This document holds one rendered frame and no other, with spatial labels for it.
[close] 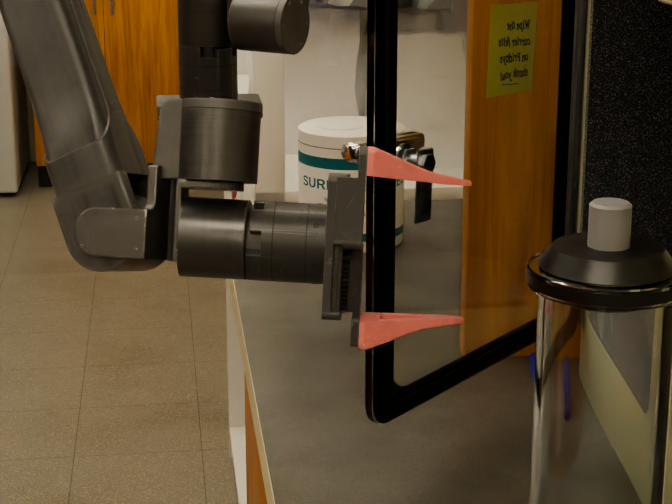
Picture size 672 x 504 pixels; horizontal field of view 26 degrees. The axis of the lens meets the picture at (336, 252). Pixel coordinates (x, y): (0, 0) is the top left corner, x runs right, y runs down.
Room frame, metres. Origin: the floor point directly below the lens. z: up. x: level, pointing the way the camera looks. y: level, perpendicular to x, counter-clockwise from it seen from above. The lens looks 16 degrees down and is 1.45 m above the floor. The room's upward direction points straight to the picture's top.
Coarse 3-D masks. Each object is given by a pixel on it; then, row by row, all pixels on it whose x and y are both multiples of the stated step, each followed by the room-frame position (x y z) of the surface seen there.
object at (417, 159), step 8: (408, 152) 1.09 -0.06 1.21; (424, 152) 1.09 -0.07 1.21; (432, 152) 1.10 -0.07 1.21; (408, 160) 1.09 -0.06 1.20; (416, 160) 1.09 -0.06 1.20; (424, 160) 1.08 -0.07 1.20; (432, 160) 1.09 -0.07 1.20; (424, 168) 1.08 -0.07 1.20; (432, 168) 1.09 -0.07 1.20; (416, 184) 1.08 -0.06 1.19; (424, 184) 1.09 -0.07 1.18; (416, 192) 1.08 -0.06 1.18; (424, 192) 1.09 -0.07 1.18; (416, 200) 1.08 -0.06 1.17; (424, 200) 1.09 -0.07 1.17; (416, 208) 1.08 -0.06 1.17; (424, 208) 1.09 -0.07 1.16; (416, 216) 1.08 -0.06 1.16; (424, 216) 1.09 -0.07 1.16
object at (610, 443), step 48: (576, 288) 0.88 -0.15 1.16; (624, 288) 0.88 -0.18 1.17; (576, 336) 0.89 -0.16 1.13; (624, 336) 0.88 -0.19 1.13; (576, 384) 0.89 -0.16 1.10; (624, 384) 0.88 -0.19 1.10; (576, 432) 0.89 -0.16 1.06; (624, 432) 0.89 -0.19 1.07; (576, 480) 0.89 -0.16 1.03; (624, 480) 0.89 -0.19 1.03
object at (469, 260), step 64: (448, 0) 1.14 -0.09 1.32; (512, 0) 1.22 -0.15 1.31; (448, 64) 1.14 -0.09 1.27; (512, 64) 1.22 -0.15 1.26; (448, 128) 1.14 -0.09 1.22; (512, 128) 1.22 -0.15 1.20; (448, 192) 1.14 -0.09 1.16; (512, 192) 1.23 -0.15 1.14; (448, 256) 1.15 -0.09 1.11; (512, 256) 1.23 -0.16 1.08; (512, 320) 1.23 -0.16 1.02
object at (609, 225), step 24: (600, 216) 0.92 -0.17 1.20; (624, 216) 0.92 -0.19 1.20; (576, 240) 0.94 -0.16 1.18; (600, 240) 0.92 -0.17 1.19; (624, 240) 0.92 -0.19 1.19; (648, 240) 0.94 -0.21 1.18; (552, 264) 0.91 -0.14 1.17; (576, 264) 0.90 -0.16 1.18; (600, 264) 0.89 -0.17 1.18; (624, 264) 0.89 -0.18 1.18; (648, 264) 0.90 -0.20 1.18
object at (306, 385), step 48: (240, 288) 1.59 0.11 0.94; (288, 288) 1.59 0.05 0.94; (240, 336) 1.49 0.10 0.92; (288, 336) 1.42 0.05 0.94; (336, 336) 1.42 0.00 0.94; (288, 384) 1.29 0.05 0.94; (336, 384) 1.29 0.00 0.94; (480, 384) 1.29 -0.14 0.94; (528, 384) 1.29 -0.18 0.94; (288, 432) 1.17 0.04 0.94; (336, 432) 1.17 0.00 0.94; (384, 432) 1.17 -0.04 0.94; (432, 432) 1.17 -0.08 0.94; (480, 432) 1.17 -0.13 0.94; (528, 432) 1.17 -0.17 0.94; (288, 480) 1.08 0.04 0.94; (336, 480) 1.08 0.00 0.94; (384, 480) 1.08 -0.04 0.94; (432, 480) 1.08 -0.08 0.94; (480, 480) 1.08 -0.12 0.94; (528, 480) 1.08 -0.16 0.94
